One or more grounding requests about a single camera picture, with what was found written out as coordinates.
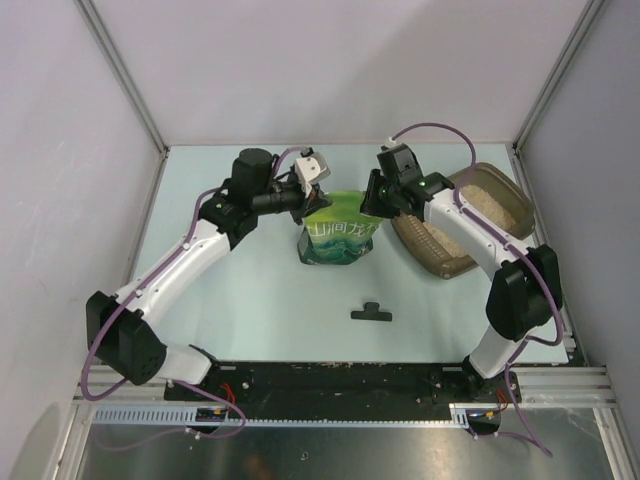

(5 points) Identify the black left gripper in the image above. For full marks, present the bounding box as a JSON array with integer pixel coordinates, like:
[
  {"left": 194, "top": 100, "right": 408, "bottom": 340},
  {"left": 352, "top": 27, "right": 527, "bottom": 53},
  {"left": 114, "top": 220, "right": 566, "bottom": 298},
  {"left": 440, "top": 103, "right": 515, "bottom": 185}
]
[{"left": 251, "top": 173, "right": 331, "bottom": 225}]

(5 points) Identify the green litter bag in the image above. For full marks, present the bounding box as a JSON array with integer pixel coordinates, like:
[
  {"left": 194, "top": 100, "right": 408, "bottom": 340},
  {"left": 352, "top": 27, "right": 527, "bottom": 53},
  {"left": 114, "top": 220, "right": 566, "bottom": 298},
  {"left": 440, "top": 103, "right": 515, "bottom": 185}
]
[{"left": 297, "top": 190, "right": 383, "bottom": 266}]

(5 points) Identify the black bag clip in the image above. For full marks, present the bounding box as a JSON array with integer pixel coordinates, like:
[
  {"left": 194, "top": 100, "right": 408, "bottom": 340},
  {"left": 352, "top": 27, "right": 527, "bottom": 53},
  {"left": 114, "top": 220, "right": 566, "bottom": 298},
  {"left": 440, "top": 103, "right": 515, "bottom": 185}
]
[{"left": 350, "top": 302, "right": 393, "bottom": 322}]

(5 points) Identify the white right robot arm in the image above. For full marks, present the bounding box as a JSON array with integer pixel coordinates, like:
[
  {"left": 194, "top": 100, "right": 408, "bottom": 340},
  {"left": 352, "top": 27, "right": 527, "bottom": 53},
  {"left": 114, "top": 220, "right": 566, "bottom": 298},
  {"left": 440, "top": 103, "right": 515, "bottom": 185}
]
[{"left": 360, "top": 141, "right": 564, "bottom": 401}]

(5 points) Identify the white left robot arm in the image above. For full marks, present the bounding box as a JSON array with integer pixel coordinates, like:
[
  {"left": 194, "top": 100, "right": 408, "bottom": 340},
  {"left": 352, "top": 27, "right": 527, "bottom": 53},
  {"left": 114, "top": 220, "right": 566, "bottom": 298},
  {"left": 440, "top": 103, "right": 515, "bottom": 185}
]
[{"left": 86, "top": 147, "right": 331, "bottom": 400}]

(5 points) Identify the beige cat litter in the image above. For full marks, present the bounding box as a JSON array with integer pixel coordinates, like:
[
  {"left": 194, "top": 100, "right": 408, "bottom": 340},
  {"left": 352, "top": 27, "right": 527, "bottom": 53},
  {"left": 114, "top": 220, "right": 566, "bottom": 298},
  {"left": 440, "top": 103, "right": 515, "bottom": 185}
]
[{"left": 423, "top": 185, "right": 516, "bottom": 267}]

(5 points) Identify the brown plastic litter box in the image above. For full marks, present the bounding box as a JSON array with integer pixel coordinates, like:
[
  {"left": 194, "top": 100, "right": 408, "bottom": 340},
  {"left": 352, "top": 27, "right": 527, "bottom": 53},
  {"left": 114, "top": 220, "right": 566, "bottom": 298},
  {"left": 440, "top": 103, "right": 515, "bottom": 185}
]
[{"left": 391, "top": 162, "right": 535, "bottom": 280}]

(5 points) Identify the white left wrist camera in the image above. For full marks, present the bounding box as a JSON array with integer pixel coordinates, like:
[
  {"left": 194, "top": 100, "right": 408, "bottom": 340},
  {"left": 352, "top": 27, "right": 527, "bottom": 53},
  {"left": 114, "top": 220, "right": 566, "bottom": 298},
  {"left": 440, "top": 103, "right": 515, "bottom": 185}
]
[{"left": 294, "top": 147, "right": 331, "bottom": 197}]

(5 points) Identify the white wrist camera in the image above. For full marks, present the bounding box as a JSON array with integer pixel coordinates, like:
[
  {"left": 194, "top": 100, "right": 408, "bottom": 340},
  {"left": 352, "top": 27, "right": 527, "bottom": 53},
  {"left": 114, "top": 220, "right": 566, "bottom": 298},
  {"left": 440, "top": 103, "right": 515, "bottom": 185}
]
[
  {"left": 294, "top": 147, "right": 331, "bottom": 197},
  {"left": 381, "top": 137, "right": 400, "bottom": 150}
]

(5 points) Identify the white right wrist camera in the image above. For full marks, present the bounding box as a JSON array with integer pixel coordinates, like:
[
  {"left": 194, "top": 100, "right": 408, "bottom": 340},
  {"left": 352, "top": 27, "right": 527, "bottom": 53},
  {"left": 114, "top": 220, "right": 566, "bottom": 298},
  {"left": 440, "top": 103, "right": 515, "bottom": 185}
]
[{"left": 381, "top": 137, "right": 400, "bottom": 150}]

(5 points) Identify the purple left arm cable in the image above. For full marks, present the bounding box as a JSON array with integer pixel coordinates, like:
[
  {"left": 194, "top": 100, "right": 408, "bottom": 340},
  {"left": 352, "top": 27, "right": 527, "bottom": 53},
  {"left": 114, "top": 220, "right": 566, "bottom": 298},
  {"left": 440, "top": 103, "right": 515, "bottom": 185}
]
[{"left": 82, "top": 147, "right": 301, "bottom": 451}]

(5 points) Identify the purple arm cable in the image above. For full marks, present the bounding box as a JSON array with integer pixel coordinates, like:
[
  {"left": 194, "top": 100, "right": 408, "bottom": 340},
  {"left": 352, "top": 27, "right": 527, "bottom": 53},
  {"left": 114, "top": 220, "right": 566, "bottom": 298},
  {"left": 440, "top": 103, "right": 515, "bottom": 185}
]
[
  {"left": 392, "top": 122, "right": 566, "bottom": 459},
  {"left": 82, "top": 147, "right": 301, "bottom": 451}
]

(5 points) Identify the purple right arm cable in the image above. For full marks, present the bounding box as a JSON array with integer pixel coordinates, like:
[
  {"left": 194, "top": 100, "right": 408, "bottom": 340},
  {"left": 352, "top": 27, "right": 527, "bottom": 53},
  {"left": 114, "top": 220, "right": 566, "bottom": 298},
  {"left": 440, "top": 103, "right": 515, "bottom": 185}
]
[{"left": 392, "top": 122, "right": 566, "bottom": 459}]

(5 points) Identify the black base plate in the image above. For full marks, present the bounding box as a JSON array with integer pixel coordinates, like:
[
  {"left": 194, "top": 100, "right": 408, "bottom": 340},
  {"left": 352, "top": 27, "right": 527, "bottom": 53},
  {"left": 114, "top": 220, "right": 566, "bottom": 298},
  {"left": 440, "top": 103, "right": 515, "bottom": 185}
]
[{"left": 165, "top": 361, "right": 521, "bottom": 404}]

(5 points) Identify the white slotted cable duct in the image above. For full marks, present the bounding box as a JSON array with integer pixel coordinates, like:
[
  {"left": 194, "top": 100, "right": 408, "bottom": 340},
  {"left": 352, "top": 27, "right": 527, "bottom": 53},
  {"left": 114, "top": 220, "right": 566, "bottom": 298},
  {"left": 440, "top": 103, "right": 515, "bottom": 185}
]
[{"left": 93, "top": 404, "right": 468, "bottom": 428}]

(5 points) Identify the aluminium frame rail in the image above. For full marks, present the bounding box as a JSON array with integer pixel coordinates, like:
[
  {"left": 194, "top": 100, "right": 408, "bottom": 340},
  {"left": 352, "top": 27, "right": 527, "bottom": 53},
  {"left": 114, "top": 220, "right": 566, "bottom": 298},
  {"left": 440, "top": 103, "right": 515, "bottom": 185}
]
[{"left": 72, "top": 364, "right": 171, "bottom": 406}]

